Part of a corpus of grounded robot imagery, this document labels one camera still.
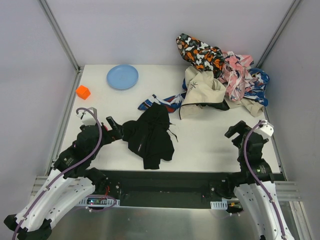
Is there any orange black camouflage cloth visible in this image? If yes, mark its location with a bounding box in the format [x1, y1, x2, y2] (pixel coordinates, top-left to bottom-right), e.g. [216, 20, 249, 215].
[176, 33, 225, 79]

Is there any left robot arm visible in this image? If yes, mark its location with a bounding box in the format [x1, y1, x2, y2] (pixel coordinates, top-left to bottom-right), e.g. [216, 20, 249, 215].
[3, 116, 123, 240]

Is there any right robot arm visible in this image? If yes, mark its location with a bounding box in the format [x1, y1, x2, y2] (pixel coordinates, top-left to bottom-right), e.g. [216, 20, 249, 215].
[215, 120, 294, 240]

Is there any blue white red cloth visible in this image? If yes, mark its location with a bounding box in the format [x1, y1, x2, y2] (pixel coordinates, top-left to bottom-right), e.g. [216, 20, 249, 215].
[138, 68, 270, 113]

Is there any pink patterned cloth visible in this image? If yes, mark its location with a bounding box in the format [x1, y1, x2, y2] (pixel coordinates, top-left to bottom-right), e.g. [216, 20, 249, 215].
[218, 51, 254, 102]

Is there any orange cube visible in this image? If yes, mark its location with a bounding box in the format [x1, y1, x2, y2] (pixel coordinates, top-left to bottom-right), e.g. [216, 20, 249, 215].
[75, 85, 91, 100]

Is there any blue plate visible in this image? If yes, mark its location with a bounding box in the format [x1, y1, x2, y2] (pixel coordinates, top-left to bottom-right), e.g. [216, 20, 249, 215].
[106, 64, 139, 91]

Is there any beige shorts black trim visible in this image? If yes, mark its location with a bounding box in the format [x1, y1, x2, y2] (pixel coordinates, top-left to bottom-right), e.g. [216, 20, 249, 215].
[179, 66, 265, 120]

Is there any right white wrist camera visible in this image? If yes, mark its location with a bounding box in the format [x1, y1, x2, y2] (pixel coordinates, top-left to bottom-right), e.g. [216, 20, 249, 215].
[255, 119, 274, 139]

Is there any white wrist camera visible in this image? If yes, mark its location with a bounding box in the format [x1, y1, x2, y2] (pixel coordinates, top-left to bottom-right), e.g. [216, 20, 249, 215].
[255, 119, 274, 139]
[76, 107, 101, 126]

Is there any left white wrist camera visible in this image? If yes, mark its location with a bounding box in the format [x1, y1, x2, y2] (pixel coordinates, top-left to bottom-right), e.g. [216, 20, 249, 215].
[76, 107, 101, 126]

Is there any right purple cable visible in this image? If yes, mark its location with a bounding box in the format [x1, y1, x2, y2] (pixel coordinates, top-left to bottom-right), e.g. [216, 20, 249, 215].
[224, 120, 288, 240]

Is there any purple cable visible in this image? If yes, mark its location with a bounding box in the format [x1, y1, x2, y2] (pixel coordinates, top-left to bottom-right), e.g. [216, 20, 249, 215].
[224, 120, 288, 240]
[11, 107, 118, 240]

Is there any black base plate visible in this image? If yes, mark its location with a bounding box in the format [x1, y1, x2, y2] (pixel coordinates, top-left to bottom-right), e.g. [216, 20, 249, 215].
[47, 167, 287, 210]

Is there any left white cable duct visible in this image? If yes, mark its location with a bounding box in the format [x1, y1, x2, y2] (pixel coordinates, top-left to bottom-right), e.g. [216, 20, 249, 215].
[76, 197, 120, 208]

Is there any white cable duct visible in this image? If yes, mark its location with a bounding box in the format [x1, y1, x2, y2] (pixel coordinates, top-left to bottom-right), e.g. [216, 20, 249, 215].
[76, 197, 120, 208]
[210, 200, 228, 211]

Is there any left aluminium frame post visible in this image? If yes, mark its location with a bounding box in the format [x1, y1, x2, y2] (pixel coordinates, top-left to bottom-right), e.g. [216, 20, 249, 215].
[37, 0, 81, 73]

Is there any aluminium frame post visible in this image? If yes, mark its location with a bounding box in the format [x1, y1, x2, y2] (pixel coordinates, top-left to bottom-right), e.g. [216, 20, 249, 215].
[37, 0, 81, 73]
[254, 0, 303, 69]

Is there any front aluminium rail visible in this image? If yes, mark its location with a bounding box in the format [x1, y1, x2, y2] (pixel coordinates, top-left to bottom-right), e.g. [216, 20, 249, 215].
[29, 176, 302, 202]

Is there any right white cable duct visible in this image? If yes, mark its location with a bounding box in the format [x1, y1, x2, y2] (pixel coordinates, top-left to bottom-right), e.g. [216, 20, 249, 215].
[210, 200, 228, 211]

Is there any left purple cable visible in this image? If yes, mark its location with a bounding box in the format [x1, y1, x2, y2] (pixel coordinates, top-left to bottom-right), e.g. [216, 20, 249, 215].
[11, 107, 118, 240]

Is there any right aluminium frame post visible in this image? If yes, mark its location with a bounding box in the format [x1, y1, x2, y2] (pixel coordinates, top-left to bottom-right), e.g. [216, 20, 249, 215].
[254, 0, 303, 69]

